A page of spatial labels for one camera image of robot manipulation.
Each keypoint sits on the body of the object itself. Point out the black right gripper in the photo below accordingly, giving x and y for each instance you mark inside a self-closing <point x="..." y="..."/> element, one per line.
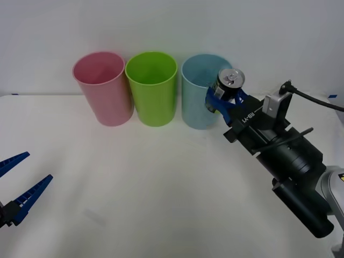
<point x="252" y="126"/>

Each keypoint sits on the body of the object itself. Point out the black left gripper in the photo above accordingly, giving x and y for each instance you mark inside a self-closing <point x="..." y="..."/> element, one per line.
<point x="1" y="215"/>

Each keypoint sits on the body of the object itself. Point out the black drink can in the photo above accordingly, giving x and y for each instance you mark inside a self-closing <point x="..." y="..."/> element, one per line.
<point x="228" y="86"/>

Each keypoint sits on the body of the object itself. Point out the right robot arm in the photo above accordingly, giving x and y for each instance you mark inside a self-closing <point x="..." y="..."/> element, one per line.
<point x="295" y="161"/>

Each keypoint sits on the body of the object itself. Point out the pale blue plastic bin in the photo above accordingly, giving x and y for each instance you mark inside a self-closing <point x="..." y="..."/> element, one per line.
<point x="193" y="107"/>

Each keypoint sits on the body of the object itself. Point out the green plastic bin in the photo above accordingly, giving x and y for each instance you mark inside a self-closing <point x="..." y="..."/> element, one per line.
<point x="154" y="104"/>

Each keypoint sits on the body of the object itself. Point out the pink plastic bin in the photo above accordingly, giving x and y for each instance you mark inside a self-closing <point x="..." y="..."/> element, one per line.
<point x="107" y="104"/>

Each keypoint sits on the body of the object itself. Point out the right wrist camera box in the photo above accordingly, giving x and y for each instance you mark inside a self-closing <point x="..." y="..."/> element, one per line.
<point x="276" y="106"/>

